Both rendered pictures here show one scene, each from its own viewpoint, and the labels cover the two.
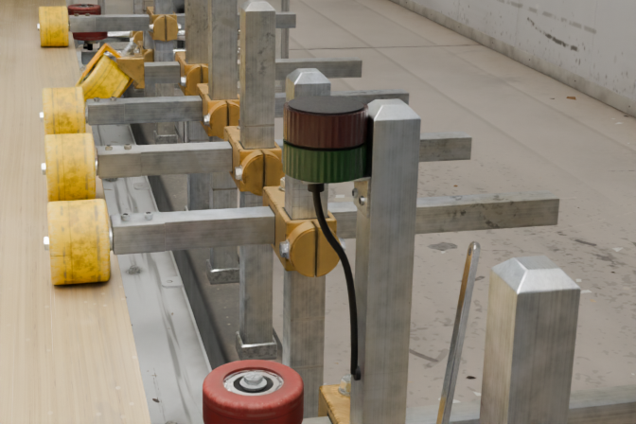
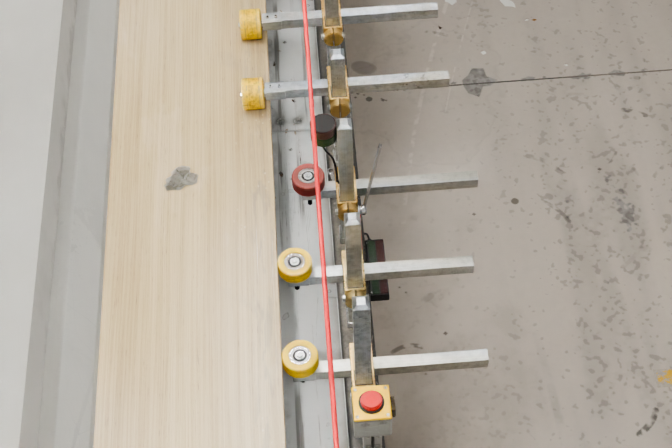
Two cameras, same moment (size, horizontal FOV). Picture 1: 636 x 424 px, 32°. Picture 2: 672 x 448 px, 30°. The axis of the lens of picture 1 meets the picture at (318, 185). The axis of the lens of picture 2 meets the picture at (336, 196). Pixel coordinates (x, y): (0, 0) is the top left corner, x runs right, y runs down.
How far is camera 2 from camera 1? 2.26 m
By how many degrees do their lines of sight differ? 36
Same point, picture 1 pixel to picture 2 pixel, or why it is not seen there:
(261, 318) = not seen: hidden behind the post
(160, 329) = (299, 47)
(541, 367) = (353, 236)
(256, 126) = (331, 18)
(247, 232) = (317, 92)
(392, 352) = (348, 179)
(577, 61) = not seen: outside the picture
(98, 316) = (260, 130)
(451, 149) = (427, 14)
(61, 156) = (246, 26)
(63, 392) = (247, 174)
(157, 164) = (288, 24)
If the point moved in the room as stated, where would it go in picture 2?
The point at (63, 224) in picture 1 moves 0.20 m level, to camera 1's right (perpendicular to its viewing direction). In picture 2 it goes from (247, 94) to (326, 103)
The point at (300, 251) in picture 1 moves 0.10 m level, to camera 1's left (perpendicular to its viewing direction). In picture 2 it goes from (334, 111) to (294, 106)
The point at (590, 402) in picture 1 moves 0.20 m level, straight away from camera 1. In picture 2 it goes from (427, 181) to (459, 125)
